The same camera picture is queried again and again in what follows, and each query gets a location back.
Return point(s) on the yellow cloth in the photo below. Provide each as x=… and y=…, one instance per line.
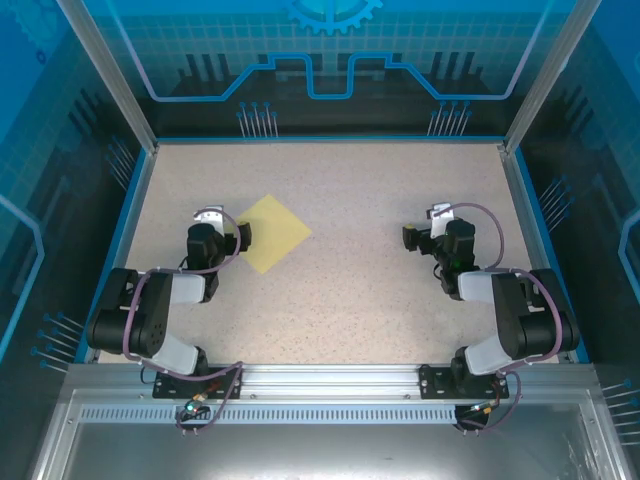
x=277, y=235

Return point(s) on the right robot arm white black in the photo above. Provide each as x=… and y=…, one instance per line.
x=520, y=320

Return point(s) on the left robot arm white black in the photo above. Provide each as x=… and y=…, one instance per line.
x=155, y=325

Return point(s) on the blue table border strip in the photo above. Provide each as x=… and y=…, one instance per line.
x=330, y=138
x=117, y=250
x=548, y=250

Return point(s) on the brushed metal shelf panel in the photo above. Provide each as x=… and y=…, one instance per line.
x=320, y=450

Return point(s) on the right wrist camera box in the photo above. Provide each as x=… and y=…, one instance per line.
x=442, y=220

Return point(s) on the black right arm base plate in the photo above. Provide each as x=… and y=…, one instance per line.
x=435, y=382

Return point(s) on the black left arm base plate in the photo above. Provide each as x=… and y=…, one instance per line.
x=167, y=389

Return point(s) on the aluminium frame post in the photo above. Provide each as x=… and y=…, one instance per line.
x=531, y=100
x=128, y=100

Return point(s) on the aluminium mounting rail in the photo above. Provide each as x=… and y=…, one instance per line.
x=330, y=382

